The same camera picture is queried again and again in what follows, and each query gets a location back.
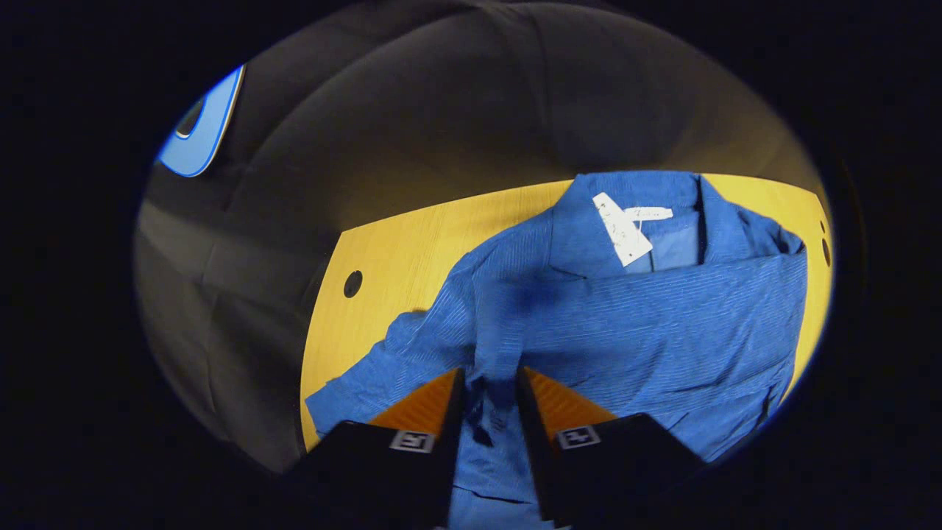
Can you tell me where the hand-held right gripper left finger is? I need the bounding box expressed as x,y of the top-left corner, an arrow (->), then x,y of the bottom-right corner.
283,368 -> 467,530

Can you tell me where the black backdrop cloth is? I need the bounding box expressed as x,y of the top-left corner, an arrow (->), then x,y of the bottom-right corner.
135,0 -> 826,473

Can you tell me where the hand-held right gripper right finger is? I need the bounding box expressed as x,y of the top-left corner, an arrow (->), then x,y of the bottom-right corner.
514,366 -> 707,528

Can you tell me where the blue button-up shirt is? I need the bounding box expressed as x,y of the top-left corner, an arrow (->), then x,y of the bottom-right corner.
305,171 -> 810,530

